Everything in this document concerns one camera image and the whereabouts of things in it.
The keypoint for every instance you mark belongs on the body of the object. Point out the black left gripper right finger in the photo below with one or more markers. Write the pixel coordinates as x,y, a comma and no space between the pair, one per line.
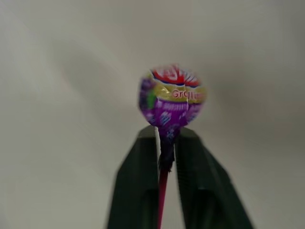
202,186

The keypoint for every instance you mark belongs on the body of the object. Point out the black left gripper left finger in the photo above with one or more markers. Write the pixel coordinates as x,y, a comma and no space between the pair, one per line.
133,181

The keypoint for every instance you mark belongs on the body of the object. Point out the purple grape lollipop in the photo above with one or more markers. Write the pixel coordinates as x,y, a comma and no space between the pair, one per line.
171,97

